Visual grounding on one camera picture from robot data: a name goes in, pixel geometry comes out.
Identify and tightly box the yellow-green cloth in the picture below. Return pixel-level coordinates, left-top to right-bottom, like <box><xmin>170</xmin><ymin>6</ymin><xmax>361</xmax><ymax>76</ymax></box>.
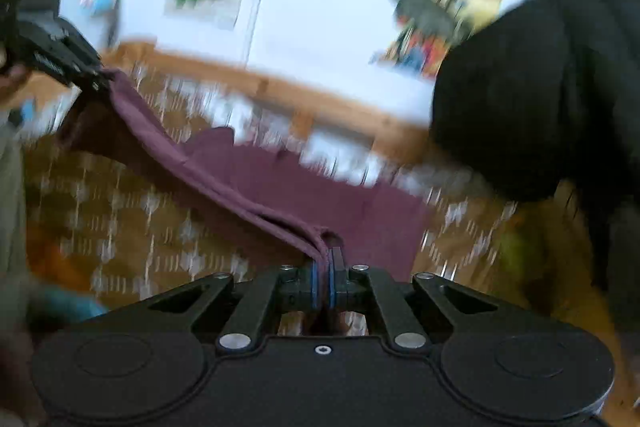
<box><xmin>499</xmin><ymin>224</ymin><xmax>543</xmax><ymax>270</ymax></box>

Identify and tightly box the black bundled cloth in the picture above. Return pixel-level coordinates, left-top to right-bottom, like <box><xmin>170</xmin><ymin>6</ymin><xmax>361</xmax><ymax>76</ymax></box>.
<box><xmin>430</xmin><ymin>0</ymin><xmax>640</xmax><ymax>295</ymax></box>

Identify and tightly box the wooden bed frame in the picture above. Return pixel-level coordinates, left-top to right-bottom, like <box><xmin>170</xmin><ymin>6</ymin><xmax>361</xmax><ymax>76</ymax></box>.
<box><xmin>100</xmin><ymin>38</ymin><xmax>443</xmax><ymax>170</ymax></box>

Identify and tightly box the purple long-sleeve shirt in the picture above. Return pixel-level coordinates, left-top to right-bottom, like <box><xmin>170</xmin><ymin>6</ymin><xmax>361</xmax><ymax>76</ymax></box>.
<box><xmin>55</xmin><ymin>69</ymin><xmax>436</xmax><ymax>308</ymax></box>

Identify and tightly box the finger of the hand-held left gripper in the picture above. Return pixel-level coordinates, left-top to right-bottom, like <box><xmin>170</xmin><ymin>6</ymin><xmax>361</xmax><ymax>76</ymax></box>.
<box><xmin>67</xmin><ymin>57</ymin><xmax>115</xmax><ymax>96</ymax></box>

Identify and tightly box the person's left hand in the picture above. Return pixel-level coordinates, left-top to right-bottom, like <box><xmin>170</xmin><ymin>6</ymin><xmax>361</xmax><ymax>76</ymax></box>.
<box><xmin>0</xmin><ymin>51</ymin><xmax>31</xmax><ymax>108</ymax></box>

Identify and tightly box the brown printed blanket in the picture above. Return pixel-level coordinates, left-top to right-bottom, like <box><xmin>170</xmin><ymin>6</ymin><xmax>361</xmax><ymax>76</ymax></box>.
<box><xmin>20</xmin><ymin>62</ymin><xmax>621</xmax><ymax>358</ymax></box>

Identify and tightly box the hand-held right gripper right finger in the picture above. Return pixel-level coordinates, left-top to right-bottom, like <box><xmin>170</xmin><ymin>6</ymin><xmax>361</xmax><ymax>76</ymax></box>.
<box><xmin>328</xmin><ymin>248</ymin><xmax>501</xmax><ymax>351</ymax></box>

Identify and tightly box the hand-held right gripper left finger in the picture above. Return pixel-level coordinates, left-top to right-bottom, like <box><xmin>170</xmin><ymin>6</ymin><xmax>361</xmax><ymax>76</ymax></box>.
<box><xmin>145</xmin><ymin>259</ymin><xmax>328</xmax><ymax>353</ymax></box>

